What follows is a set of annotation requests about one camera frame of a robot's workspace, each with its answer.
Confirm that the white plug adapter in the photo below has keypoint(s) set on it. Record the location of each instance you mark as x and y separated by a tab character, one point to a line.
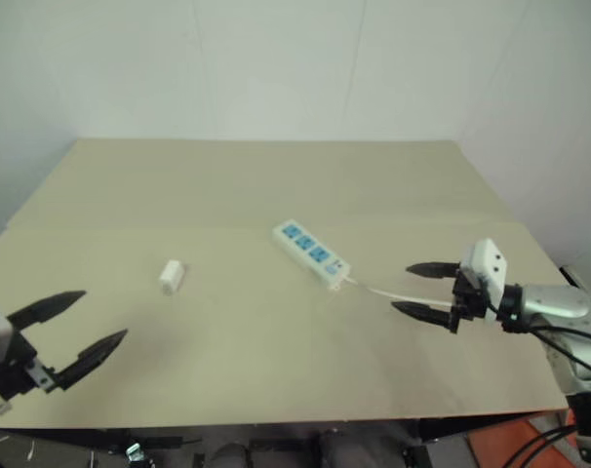
171	277

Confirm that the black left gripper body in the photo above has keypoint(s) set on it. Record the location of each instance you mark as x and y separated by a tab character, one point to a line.
10	373

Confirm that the dark rounded shape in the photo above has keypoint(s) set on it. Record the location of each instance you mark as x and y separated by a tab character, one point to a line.
229	457

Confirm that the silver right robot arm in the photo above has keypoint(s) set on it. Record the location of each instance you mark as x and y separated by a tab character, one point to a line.
559	302

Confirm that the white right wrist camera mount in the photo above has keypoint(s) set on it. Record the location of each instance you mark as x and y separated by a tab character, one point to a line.
488	258

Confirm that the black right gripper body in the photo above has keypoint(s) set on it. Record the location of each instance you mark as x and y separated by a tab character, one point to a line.
468	300

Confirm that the small white clamp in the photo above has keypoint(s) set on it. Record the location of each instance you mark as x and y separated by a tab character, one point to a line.
135	452

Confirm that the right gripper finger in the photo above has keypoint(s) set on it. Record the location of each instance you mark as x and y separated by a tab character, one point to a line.
424	313
434	270

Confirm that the white power strip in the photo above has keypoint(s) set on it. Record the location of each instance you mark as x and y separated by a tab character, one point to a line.
305	244

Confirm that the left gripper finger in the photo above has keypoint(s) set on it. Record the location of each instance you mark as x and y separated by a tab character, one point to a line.
93	358
44	312

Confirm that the black table frame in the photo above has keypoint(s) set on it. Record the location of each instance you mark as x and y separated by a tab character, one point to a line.
451	426

